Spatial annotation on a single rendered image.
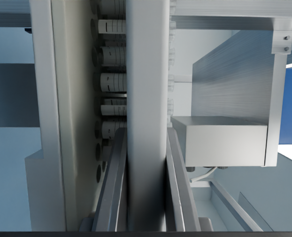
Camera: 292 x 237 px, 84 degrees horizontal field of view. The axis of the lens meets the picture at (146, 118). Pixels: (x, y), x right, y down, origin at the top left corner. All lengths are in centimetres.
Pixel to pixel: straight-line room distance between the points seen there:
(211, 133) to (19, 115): 57
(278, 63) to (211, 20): 20
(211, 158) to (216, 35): 391
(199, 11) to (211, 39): 382
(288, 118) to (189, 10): 37
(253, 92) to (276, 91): 6
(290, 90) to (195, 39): 360
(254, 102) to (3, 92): 74
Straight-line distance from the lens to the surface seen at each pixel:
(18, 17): 43
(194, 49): 404
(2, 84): 67
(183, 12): 36
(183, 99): 398
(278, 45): 50
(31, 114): 63
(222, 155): 45
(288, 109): 55
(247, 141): 47
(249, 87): 55
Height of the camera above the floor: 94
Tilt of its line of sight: 1 degrees up
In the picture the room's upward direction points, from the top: 90 degrees clockwise
